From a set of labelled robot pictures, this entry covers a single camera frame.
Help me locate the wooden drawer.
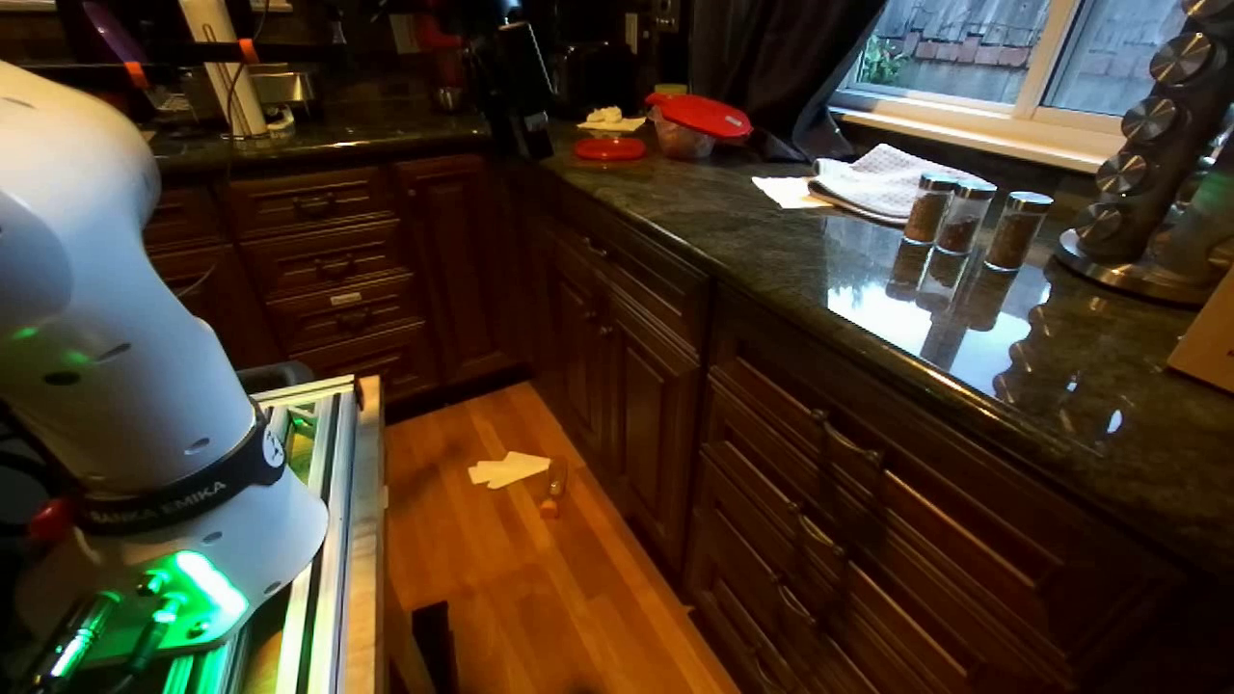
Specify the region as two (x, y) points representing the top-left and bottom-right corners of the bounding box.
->
(554, 194), (709, 348)

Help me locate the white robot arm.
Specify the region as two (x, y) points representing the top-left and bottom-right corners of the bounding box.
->
(0, 61), (326, 694)

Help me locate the dark wood cabinet door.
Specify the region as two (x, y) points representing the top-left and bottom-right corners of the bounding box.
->
(547, 249), (697, 579)

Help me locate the white paper on floor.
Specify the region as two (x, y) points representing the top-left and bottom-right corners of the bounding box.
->
(465, 452), (553, 489)

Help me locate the red plate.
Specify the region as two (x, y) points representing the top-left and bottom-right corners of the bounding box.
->
(572, 135), (646, 163)

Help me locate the white cloth on plate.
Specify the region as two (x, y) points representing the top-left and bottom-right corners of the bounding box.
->
(577, 109), (646, 135)

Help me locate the white paper sheet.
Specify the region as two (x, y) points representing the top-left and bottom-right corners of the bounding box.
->
(757, 177), (832, 213)

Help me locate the red lidded glass bowl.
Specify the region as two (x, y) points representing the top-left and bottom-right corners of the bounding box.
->
(646, 94), (753, 163)

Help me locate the grey folded dish towel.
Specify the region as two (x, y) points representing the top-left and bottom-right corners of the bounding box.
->
(810, 144), (979, 223)

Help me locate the dark curtain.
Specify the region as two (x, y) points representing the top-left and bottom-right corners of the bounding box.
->
(686, 0), (886, 163)

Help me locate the left spice jar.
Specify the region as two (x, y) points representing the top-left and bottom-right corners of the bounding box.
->
(902, 175), (959, 248)

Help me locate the middle spice jar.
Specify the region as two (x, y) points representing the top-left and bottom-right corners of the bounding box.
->
(934, 184), (995, 254)

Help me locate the white framed window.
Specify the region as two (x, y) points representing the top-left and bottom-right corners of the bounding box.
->
(832, 0), (1185, 175)

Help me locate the steel rotating spice rack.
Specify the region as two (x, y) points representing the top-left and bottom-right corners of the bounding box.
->
(1055, 0), (1234, 303)

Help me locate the cardboard piece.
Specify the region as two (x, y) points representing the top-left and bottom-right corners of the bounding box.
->
(1170, 268), (1234, 393)

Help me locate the back wall drawer stack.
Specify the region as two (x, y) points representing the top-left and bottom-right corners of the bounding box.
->
(218, 166), (437, 399)

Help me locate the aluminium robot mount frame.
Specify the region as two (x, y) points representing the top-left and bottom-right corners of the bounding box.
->
(161, 379), (385, 694)

